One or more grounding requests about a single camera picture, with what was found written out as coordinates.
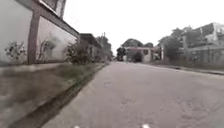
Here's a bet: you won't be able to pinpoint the green tree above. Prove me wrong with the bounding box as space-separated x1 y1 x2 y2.
157 27 194 62

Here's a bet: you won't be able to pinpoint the grey multi-storey building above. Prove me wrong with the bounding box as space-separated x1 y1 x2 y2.
181 22 224 65

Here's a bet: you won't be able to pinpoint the grass verge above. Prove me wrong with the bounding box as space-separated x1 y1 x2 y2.
0 62 108 128

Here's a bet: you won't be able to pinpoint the dark roadside gutter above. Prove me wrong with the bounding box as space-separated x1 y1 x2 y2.
8 63 107 128

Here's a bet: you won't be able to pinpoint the small thin bush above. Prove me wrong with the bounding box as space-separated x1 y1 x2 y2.
3 40 28 65
36 38 57 64

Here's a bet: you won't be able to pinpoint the white building with red pillars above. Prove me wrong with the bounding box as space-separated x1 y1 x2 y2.
0 0 81 66

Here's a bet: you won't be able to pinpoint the concrete kerb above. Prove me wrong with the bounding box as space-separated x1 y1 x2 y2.
142 61 224 76

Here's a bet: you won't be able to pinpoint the grey concrete road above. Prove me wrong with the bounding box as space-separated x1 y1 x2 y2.
41 61 224 128

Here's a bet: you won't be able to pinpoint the row of trees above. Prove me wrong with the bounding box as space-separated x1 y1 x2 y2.
95 32 115 63

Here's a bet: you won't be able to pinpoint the building with dark roof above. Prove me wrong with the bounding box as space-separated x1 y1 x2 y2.
79 32 103 63

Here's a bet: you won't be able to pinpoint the green bush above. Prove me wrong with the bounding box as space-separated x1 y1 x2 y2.
64 41 93 65

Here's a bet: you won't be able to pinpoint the dark trees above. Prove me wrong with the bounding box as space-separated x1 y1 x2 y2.
120 37 155 49

